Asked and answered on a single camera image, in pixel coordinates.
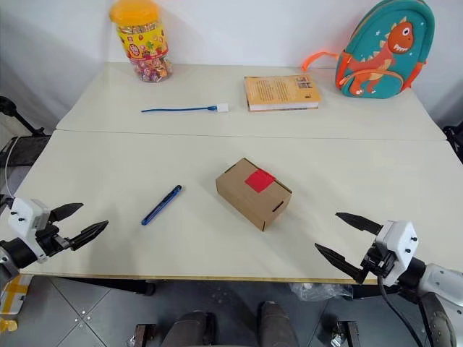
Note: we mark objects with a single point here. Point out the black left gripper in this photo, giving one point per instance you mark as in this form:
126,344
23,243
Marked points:
50,242

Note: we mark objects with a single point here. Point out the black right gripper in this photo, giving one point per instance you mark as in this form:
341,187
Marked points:
378,262

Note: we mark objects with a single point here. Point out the blue pen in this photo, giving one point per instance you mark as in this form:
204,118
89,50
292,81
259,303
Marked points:
161,206

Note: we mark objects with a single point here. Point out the brown cardboard box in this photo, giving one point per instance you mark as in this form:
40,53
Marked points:
249,202

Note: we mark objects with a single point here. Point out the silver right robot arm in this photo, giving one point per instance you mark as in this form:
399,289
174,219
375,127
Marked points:
439,282

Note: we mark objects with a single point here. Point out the clear plastic bag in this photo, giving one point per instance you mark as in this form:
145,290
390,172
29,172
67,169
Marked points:
320,292

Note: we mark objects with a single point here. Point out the carton with yellow tape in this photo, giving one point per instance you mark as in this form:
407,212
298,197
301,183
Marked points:
12,292

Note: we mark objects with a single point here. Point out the red tape patch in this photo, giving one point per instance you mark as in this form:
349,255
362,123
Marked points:
258,180

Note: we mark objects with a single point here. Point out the dark grey rounded shape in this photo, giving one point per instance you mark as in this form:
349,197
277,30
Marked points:
274,325
193,329

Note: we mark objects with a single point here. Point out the black stand pole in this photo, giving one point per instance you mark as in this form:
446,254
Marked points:
18,115

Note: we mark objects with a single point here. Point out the black equipment piece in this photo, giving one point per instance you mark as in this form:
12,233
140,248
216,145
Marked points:
455,139

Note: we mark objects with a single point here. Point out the orange cover book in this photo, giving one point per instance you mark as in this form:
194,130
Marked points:
278,90

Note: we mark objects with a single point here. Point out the small white plug adapter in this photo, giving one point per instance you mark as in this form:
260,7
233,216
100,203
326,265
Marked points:
223,107

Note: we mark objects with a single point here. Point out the candy jar with yellow lid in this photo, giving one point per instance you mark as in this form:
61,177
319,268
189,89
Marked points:
144,43

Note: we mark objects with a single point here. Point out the teal dinosaur backpack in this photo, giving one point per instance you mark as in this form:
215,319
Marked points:
383,54

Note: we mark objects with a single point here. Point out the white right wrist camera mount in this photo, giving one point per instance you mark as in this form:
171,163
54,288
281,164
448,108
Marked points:
399,238

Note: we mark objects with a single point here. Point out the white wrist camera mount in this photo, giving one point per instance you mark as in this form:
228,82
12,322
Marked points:
399,238
27,215

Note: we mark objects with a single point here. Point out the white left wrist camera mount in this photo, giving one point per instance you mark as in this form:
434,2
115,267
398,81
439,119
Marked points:
27,215

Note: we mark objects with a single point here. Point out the black stand base plate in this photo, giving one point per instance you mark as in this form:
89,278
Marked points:
25,150

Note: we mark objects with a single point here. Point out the metal floor bracket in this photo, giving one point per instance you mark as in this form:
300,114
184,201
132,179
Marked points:
144,334
343,334

